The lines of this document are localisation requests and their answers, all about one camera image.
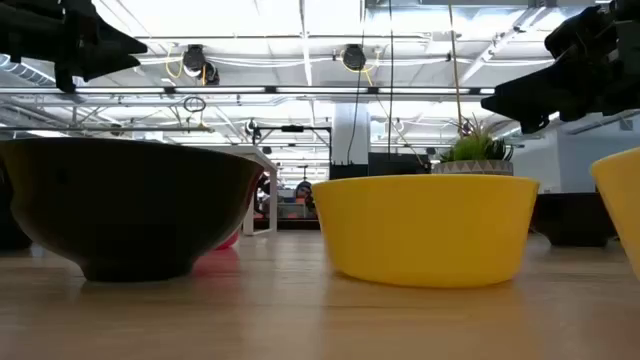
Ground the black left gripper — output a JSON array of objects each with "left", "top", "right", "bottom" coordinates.
[{"left": 0, "top": 0, "right": 149, "bottom": 94}]

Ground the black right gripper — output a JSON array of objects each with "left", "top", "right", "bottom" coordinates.
[{"left": 480, "top": 0, "right": 640, "bottom": 135}]

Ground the black bowl with floral interior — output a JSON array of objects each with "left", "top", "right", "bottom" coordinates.
[
  {"left": 530, "top": 192, "right": 619, "bottom": 248},
  {"left": 0, "top": 137, "right": 265, "bottom": 283}
]

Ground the yellow plastic mini bowl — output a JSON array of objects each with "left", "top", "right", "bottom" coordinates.
[
  {"left": 590, "top": 147, "right": 640, "bottom": 281},
  {"left": 311, "top": 173, "right": 541, "bottom": 289}
]

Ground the red plastic mini bowl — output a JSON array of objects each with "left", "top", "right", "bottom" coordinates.
[{"left": 214, "top": 228, "right": 242, "bottom": 251}]

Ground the green plant in patterned pot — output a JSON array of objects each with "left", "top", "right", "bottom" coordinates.
[{"left": 432, "top": 115, "right": 515, "bottom": 177}]

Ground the thin wooden stake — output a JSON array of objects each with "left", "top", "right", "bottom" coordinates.
[{"left": 447, "top": 0, "right": 464, "bottom": 137}]

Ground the long ceiling light strip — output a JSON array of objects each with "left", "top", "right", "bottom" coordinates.
[{"left": 0, "top": 86, "right": 496, "bottom": 97}]

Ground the black monitor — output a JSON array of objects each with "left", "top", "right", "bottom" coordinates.
[
  {"left": 368, "top": 152, "right": 432, "bottom": 177},
  {"left": 328, "top": 162, "right": 370, "bottom": 180}
]

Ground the white building column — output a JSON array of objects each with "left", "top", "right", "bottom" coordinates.
[{"left": 332, "top": 102, "right": 371, "bottom": 166}]

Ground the person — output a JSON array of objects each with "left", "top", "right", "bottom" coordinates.
[{"left": 294, "top": 180, "right": 317, "bottom": 211}]

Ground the black ceiling cable reel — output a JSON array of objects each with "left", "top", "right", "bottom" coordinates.
[
  {"left": 341, "top": 43, "right": 368, "bottom": 72},
  {"left": 181, "top": 43, "right": 221, "bottom": 86}
]

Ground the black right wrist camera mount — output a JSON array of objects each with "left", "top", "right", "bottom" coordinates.
[{"left": 543, "top": 3, "right": 609, "bottom": 60}]

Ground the black hanging cable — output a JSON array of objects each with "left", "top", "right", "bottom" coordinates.
[
  {"left": 387, "top": 0, "right": 396, "bottom": 161},
  {"left": 347, "top": 0, "right": 369, "bottom": 151}
]

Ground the black gantry frame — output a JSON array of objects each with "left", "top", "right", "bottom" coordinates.
[{"left": 252, "top": 124, "right": 334, "bottom": 166}]

